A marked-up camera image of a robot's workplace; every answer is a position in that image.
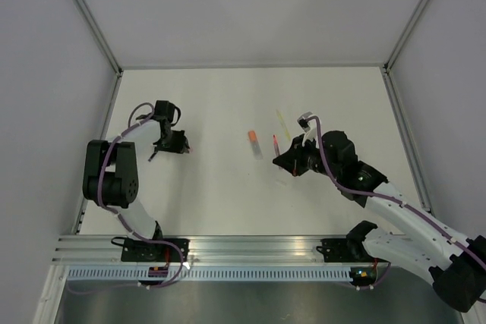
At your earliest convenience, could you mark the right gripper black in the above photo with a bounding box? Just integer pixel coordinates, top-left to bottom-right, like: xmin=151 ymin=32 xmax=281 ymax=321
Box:
xmin=274 ymin=134 xmax=339 ymax=180

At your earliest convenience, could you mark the red pink pen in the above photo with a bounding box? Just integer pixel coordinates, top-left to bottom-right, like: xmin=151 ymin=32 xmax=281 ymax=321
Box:
xmin=273 ymin=134 xmax=282 ymax=171

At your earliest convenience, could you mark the purple ink refill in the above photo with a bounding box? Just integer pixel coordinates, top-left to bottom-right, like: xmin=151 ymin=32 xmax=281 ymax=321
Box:
xmin=147 ymin=151 xmax=157 ymax=162

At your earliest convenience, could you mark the orange highlighter pen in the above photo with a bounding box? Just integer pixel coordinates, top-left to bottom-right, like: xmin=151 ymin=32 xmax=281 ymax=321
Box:
xmin=248 ymin=130 xmax=263 ymax=159

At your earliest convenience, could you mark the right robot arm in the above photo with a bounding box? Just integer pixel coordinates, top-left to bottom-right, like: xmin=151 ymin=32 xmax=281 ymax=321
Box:
xmin=273 ymin=131 xmax=485 ymax=313

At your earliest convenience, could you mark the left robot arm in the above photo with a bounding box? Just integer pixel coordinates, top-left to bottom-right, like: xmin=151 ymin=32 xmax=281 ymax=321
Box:
xmin=82 ymin=100 xmax=191 ymax=262

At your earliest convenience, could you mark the yellow pen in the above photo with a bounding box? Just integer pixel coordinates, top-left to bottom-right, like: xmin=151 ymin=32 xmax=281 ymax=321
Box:
xmin=276 ymin=109 xmax=292 ymax=141

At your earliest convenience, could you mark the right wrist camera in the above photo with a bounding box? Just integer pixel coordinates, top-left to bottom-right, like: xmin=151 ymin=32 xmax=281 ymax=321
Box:
xmin=297 ymin=112 xmax=317 ymax=145

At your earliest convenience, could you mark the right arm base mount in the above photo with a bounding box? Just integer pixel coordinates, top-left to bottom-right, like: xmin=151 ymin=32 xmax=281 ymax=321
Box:
xmin=314 ymin=237 xmax=387 ymax=263

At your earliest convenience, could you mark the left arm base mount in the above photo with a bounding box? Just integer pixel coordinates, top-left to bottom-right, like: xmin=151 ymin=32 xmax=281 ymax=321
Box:
xmin=121 ymin=238 xmax=190 ymax=263

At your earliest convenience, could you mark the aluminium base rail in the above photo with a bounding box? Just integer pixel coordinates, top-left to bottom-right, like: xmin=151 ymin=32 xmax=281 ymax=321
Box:
xmin=51 ymin=235 xmax=373 ymax=266

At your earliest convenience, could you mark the slotted cable duct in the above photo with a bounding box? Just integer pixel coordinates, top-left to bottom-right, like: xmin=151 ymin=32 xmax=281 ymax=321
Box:
xmin=68 ymin=266 xmax=352 ymax=282

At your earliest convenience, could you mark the left frame post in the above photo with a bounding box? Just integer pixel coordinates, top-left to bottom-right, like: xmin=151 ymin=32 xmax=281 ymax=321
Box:
xmin=73 ymin=0 xmax=123 ymax=77

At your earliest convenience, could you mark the frame post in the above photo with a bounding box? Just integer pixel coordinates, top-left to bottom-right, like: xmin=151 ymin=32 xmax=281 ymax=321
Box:
xmin=383 ymin=0 xmax=431 ymax=74
xmin=73 ymin=0 xmax=123 ymax=77

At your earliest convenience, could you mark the right frame post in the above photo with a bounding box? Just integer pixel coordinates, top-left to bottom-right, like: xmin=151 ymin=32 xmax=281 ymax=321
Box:
xmin=383 ymin=0 xmax=431 ymax=74

